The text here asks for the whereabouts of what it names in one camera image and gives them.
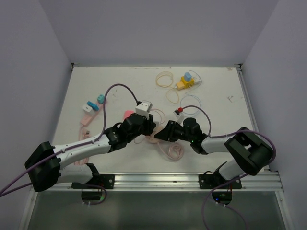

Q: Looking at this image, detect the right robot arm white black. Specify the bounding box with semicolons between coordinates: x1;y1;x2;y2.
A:
154;118;276;188

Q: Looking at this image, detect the light blue charger plug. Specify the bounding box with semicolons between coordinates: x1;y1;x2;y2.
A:
184;72;192;82

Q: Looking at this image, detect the white plug on cube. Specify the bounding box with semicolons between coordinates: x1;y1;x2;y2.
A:
192;76;202;85

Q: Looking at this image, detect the pink charging cable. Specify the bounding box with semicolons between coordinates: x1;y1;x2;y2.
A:
134;107;167;144

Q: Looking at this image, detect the pink rectangular power strip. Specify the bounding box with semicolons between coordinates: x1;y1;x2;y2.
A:
80;101;103;127

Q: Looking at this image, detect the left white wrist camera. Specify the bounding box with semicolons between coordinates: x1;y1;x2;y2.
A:
135;100;153;119

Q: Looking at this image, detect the pink plug adapter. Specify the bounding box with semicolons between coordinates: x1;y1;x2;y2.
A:
123;110;134;119

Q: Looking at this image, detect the blue flat plug adapter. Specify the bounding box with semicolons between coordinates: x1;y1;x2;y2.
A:
87;101;99;111

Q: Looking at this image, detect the aluminium front rail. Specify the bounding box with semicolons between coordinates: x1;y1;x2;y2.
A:
30;170;283;192

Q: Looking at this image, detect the teal plug adapter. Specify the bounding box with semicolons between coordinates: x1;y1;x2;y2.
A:
97;94;105;104

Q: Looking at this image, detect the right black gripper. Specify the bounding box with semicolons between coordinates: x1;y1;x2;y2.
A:
155;120;193;142

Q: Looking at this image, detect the orange yellow charger plug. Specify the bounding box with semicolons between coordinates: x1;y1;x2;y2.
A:
175;81;185;91

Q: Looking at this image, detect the blue thin charging cable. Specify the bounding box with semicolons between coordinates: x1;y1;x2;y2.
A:
179;70;204;115

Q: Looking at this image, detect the yellow cube socket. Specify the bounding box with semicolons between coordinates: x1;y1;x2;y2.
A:
180;76;194;89

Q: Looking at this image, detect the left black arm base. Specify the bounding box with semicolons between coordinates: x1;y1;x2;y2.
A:
71;173;115;189

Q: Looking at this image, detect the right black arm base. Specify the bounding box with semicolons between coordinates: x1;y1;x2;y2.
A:
198;171;242;189

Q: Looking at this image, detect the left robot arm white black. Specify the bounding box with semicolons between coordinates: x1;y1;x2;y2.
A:
24;113;157;192

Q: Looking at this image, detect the coiled pink socket cord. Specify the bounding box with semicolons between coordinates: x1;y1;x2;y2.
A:
158;142;185;161

